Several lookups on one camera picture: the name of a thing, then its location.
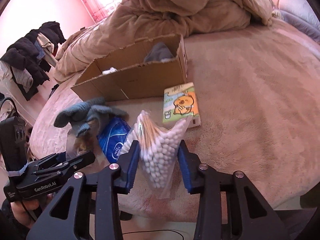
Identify bag of cotton swabs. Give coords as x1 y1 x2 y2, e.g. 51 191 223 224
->
120 110 192 199

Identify cream floral pillow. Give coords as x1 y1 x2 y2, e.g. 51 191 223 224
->
260 0 320 22

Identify blue tissue pack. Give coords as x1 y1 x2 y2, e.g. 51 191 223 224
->
97 116 131 164

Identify purple pillow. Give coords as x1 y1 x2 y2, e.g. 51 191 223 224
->
277 10 319 43

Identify dark grey mesh sock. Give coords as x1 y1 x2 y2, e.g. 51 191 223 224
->
144 42 174 62

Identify brown cardboard box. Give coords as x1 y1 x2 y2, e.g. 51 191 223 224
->
71 34 188 101

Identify hanging dark clothes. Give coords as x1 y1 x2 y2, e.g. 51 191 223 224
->
1 21 66 101

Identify tan fleece duvet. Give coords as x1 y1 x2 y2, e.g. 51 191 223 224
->
54 0 273 83

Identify grey knitted glove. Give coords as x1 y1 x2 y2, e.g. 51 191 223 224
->
54 97 127 138

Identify white sock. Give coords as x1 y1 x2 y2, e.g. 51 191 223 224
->
102 67 117 75

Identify clear bag of snacks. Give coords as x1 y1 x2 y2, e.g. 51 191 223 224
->
66 128 100 160

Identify person's left hand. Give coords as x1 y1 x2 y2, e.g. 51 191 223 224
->
10 199 40 229

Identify orange cartoon tissue pack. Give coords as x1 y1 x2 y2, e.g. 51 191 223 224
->
162 82 201 128

